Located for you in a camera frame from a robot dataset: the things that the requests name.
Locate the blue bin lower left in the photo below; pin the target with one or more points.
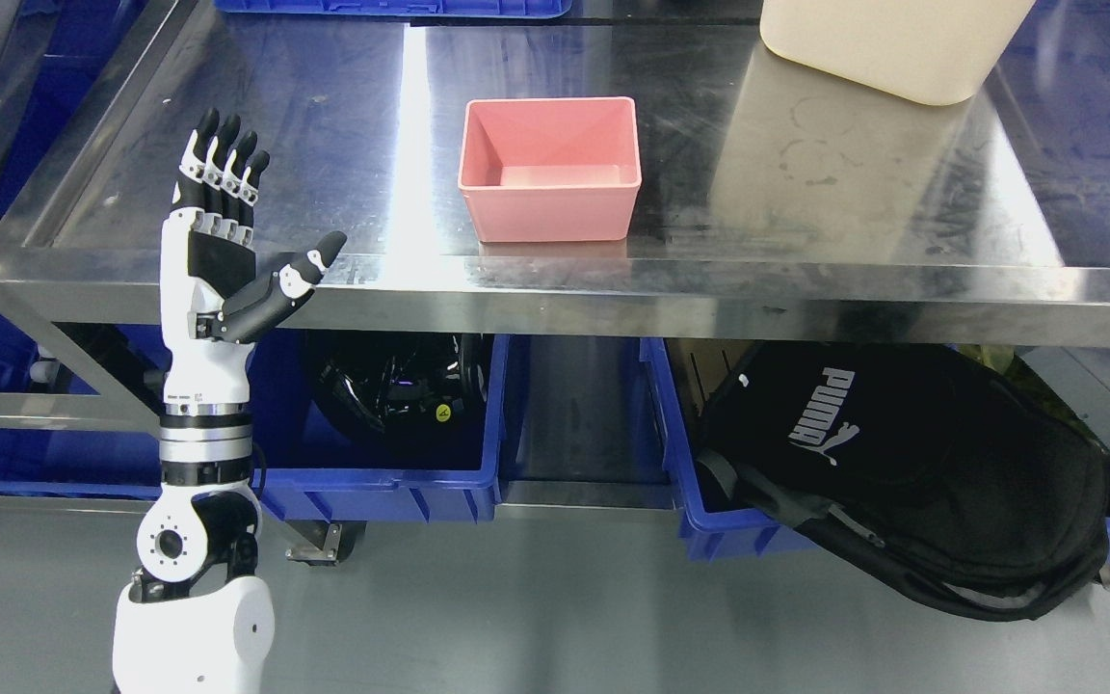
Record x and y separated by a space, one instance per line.
79 464

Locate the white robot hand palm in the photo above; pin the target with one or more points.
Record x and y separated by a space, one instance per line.
204 372

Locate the blue bin far top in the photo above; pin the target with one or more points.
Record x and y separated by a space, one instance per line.
453 9

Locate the cream plastic container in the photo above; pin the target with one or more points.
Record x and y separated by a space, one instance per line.
936 53

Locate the blue bin with helmet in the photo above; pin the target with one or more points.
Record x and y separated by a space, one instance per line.
314 473

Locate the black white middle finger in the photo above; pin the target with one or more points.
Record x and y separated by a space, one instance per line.
232 187

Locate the blue bin under backpack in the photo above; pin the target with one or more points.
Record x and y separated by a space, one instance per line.
710 527

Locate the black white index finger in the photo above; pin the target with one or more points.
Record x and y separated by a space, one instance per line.
248 170

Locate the stainless steel table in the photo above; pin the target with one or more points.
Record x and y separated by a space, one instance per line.
777 201

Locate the pink plastic storage box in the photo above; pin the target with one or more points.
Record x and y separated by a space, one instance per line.
550 170

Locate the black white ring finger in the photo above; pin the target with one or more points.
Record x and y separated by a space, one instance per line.
216 143

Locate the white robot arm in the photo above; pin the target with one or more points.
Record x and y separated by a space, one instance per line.
195 617

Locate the black Puma backpack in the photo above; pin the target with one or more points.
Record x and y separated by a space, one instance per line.
917 465

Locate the black white thumb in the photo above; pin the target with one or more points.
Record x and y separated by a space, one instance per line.
255 301

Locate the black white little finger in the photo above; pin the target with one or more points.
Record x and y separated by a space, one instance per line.
192 188

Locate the black helmet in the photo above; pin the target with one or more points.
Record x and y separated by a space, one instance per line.
401 390

